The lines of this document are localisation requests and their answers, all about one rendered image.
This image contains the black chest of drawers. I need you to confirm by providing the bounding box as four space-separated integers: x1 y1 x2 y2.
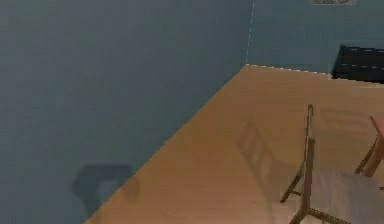
331 44 384 85

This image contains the wooden chair with grey seat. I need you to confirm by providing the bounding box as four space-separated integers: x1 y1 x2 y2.
280 104 384 224

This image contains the grey framed wall picture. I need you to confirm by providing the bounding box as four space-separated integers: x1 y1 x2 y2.
309 0 357 6

